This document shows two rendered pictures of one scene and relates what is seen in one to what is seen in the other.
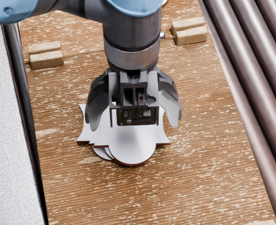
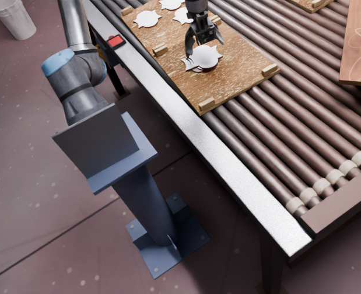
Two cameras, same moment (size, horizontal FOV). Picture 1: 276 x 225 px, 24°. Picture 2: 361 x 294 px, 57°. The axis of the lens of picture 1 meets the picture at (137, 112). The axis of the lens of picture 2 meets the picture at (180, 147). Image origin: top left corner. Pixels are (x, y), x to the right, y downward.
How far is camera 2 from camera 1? 53 cm
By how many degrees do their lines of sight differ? 5
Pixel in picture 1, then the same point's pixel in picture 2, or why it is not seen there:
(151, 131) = (213, 55)
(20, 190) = (170, 95)
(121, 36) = not seen: outside the picture
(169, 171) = (226, 66)
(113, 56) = (192, 7)
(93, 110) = (189, 48)
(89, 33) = (174, 38)
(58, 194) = (186, 88)
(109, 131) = (197, 60)
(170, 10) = not seen: hidden behind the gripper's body
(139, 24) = not seen: outside the picture
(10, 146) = (159, 84)
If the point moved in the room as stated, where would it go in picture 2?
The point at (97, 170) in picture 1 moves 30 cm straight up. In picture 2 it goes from (197, 76) to (182, 7)
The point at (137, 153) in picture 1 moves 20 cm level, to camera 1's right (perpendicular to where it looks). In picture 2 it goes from (211, 63) to (260, 45)
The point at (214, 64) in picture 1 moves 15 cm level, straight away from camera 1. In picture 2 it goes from (228, 29) to (223, 10)
